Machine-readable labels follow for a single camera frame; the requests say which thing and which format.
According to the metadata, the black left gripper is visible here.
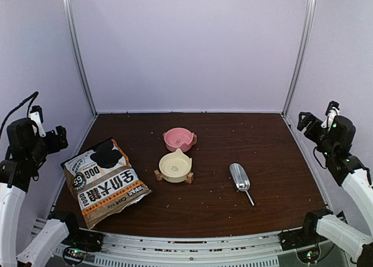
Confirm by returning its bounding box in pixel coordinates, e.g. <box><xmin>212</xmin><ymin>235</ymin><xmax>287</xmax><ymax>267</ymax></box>
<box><xmin>26</xmin><ymin>125</ymin><xmax>67</xmax><ymax>167</ymax></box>

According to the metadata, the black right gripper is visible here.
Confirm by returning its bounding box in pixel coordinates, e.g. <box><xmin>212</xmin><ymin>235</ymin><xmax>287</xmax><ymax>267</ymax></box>
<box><xmin>297</xmin><ymin>112</ymin><xmax>336</xmax><ymax>160</ymax></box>

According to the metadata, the dog food bag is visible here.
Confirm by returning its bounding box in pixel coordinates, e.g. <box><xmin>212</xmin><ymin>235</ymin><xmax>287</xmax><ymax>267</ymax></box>
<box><xmin>61</xmin><ymin>138</ymin><xmax>151</xmax><ymax>229</ymax></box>

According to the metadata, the metal food scoop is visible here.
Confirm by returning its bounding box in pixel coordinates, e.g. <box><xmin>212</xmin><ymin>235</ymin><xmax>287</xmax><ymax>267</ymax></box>
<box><xmin>229</xmin><ymin>163</ymin><xmax>255</xmax><ymax>206</ymax></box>

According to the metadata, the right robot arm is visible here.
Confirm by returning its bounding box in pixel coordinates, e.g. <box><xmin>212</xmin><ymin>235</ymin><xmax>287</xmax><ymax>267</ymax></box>
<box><xmin>297</xmin><ymin>110</ymin><xmax>372</xmax><ymax>266</ymax></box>

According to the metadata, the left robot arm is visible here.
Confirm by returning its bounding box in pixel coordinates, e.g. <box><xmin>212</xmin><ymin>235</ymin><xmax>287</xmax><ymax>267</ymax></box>
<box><xmin>1</xmin><ymin>118</ymin><xmax>84</xmax><ymax>266</ymax></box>

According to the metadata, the pink pet bowl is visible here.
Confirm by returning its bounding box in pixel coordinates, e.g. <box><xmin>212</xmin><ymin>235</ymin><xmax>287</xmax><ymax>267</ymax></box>
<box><xmin>163</xmin><ymin>128</ymin><xmax>197</xmax><ymax>152</ymax></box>

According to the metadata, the cream pet bowl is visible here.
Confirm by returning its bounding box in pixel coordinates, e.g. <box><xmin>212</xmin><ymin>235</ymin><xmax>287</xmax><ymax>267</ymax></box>
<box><xmin>159</xmin><ymin>148</ymin><xmax>192</xmax><ymax>183</ymax></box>

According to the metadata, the pink bowl wooden stand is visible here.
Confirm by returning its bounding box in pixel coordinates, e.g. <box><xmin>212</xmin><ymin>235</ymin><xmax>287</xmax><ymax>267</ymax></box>
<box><xmin>164</xmin><ymin>131</ymin><xmax>197</xmax><ymax>146</ymax></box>

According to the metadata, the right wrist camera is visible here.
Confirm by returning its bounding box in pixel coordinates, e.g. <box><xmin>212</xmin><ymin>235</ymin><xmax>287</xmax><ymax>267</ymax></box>
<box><xmin>321</xmin><ymin>101</ymin><xmax>340</xmax><ymax>131</ymax></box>

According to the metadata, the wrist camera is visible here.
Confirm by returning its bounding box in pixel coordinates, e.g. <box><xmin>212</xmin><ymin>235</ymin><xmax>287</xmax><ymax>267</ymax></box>
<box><xmin>28</xmin><ymin>106</ymin><xmax>46</xmax><ymax>138</ymax></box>
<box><xmin>321</xmin><ymin>101</ymin><xmax>340</xmax><ymax>131</ymax></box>

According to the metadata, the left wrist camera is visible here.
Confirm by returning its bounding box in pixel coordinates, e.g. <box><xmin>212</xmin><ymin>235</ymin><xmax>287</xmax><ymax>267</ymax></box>
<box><xmin>28</xmin><ymin>106</ymin><xmax>46</xmax><ymax>138</ymax></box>

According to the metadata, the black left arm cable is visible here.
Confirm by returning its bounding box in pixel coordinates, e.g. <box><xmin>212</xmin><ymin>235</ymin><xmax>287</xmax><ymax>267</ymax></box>
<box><xmin>0</xmin><ymin>91</ymin><xmax>40</xmax><ymax>134</ymax></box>

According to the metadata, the left aluminium frame post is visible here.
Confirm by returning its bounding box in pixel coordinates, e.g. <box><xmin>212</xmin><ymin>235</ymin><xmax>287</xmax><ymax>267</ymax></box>
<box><xmin>62</xmin><ymin>0</ymin><xmax>98</xmax><ymax>117</ymax></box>

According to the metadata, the aluminium frame post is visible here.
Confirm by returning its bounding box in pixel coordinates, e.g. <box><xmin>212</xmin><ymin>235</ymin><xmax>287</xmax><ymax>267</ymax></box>
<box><xmin>281</xmin><ymin>0</ymin><xmax>317</xmax><ymax>118</ymax></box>
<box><xmin>62</xmin><ymin>0</ymin><xmax>98</xmax><ymax>117</ymax></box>

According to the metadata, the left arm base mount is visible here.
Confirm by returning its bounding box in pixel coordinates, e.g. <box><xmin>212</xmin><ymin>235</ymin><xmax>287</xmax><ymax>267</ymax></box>
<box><xmin>62</xmin><ymin>229</ymin><xmax>104</xmax><ymax>252</ymax></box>

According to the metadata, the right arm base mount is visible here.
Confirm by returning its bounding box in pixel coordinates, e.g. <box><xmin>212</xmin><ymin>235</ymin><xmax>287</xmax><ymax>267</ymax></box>
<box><xmin>279</xmin><ymin>228</ymin><xmax>319</xmax><ymax>251</ymax></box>

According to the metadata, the front aluminium rail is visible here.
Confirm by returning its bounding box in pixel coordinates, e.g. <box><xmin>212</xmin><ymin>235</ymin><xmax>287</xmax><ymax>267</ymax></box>
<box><xmin>29</xmin><ymin>217</ymin><xmax>359</xmax><ymax>267</ymax></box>

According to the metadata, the right aluminium frame post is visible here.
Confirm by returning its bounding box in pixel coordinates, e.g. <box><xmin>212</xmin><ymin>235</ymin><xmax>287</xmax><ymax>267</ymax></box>
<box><xmin>281</xmin><ymin>0</ymin><xmax>317</xmax><ymax>118</ymax></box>

